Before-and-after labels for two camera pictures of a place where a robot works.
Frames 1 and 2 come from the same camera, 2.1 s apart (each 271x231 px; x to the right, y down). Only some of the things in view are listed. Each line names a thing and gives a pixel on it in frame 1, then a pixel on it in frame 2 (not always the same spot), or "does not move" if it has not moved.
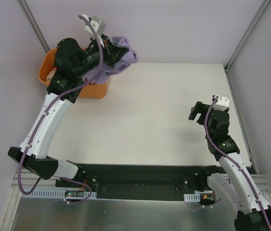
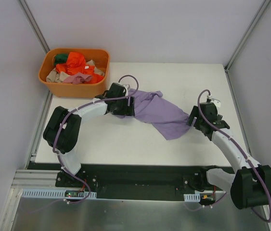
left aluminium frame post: x=33 y=23 does not move
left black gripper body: x=113 y=51 → x=129 y=106
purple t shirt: x=131 y=56 → x=149 y=108
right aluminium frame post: x=228 y=64 does not move
